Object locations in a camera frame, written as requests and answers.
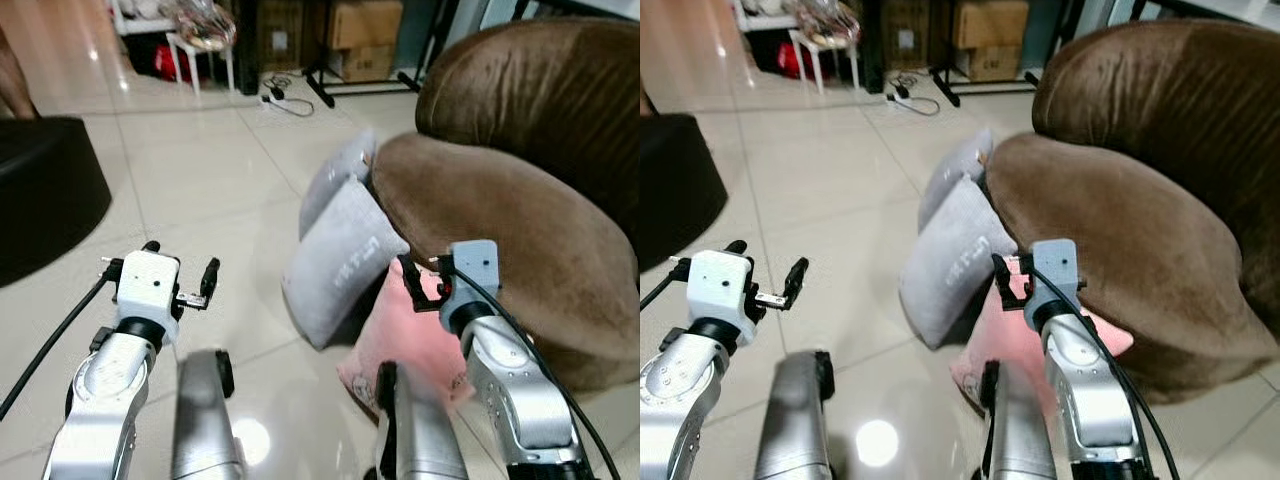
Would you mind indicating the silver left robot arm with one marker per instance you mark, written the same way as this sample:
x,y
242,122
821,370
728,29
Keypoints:
x,y
105,390
680,390

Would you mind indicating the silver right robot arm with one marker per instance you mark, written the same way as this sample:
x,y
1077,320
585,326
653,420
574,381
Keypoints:
x,y
1085,385
515,385

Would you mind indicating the pink pillow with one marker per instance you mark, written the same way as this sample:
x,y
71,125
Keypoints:
x,y
400,335
1005,335

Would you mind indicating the grey pillow with white print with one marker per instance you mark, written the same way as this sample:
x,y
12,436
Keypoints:
x,y
340,265
950,265

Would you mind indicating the brown velvet sofa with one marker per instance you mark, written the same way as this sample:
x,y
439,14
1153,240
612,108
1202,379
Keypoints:
x,y
1150,200
520,200

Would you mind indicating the plain grey pillow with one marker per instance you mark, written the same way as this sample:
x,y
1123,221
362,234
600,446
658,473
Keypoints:
x,y
955,165
335,175

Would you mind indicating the black round ottoman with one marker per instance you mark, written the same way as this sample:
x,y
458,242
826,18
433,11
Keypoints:
x,y
45,190
675,185

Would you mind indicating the silver left robot leg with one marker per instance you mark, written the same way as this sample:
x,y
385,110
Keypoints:
x,y
795,420
203,420

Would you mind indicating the silver robot leg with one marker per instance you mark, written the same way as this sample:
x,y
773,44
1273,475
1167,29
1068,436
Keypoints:
x,y
420,430
203,420
795,420
1020,430

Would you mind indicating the silver right robot leg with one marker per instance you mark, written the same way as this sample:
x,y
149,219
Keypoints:
x,y
1020,430
420,430

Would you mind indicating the red bag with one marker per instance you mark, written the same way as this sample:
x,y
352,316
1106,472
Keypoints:
x,y
168,62
792,58

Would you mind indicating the white stool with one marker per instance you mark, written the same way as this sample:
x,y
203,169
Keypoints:
x,y
182,60
812,58

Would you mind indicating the black metal stand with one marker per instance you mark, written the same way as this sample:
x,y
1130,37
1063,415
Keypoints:
x,y
320,85
945,88

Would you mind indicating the small cardboard box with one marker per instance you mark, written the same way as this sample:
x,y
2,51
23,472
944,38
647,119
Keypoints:
x,y
992,63
368,64

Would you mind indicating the white shelf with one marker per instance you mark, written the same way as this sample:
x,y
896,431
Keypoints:
x,y
760,18
135,22

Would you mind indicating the clear bag of items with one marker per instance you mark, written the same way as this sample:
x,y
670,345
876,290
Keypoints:
x,y
205,25
830,22

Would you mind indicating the large cardboard box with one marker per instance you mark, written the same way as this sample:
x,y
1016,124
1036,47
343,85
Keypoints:
x,y
365,22
990,22

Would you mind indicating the dark brown box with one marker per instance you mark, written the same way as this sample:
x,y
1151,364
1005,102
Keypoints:
x,y
280,35
905,35

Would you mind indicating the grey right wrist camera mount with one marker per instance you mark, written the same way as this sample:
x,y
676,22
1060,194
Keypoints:
x,y
473,268
1055,268

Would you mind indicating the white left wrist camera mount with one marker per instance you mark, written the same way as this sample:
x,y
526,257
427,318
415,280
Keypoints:
x,y
720,285
148,285

